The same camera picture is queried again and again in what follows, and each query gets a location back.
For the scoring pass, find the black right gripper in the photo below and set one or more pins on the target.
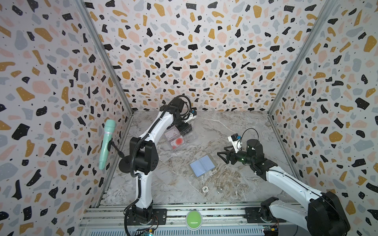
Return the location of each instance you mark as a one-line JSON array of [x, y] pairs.
[[236, 155]]

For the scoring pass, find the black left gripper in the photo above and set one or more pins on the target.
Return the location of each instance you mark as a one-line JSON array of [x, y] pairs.
[[185, 129]]

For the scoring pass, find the red circle credit card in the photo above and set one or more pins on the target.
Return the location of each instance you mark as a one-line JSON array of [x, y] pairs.
[[178, 142]]

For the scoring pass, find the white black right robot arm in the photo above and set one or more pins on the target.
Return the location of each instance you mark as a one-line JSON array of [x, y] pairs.
[[320, 213]]

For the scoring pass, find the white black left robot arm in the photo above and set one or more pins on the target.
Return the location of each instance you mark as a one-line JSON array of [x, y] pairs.
[[143, 158]]

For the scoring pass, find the clear acrylic card box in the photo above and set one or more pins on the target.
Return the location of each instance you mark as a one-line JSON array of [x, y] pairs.
[[172, 134]]

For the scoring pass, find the black microphone stand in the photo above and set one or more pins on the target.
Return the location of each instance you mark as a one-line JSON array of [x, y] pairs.
[[118, 153]]

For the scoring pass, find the green push button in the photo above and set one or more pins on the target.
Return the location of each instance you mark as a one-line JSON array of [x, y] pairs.
[[193, 220]]

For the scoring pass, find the mint green microphone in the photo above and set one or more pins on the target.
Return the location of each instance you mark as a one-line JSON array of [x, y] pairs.
[[109, 129]]

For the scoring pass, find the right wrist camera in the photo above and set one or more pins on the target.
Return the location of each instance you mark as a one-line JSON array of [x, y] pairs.
[[236, 142]]

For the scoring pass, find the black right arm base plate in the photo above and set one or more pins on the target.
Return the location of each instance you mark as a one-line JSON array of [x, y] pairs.
[[253, 215]]

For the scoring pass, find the aluminium left corner post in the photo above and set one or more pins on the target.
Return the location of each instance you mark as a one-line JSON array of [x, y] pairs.
[[80, 5]]

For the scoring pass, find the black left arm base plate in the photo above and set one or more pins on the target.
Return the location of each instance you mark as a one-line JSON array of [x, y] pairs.
[[143, 217]]

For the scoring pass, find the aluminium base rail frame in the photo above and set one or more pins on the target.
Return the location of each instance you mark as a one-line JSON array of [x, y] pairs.
[[217, 220]]

